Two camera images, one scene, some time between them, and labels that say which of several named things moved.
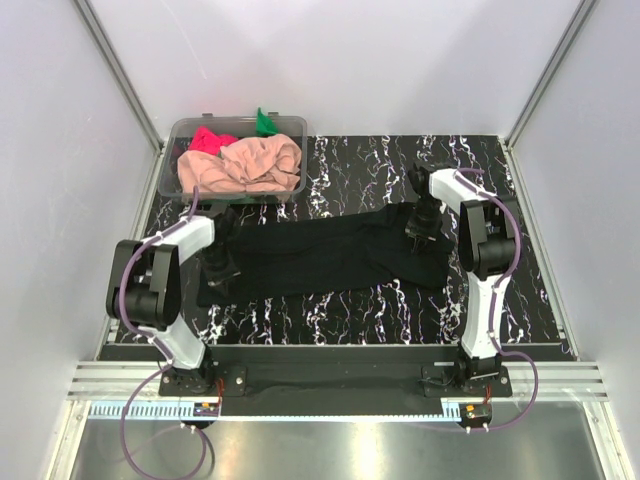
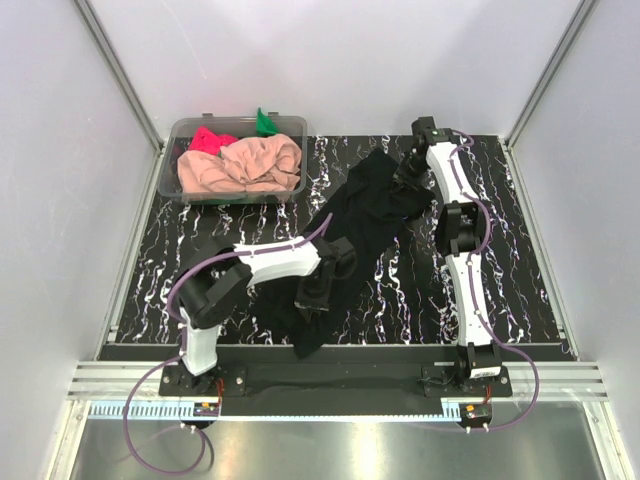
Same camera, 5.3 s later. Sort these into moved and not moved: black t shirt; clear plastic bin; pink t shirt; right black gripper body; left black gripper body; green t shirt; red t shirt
Moved: left black gripper body; black t shirt; right black gripper body
Not moved: red t shirt; clear plastic bin; pink t shirt; green t shirt
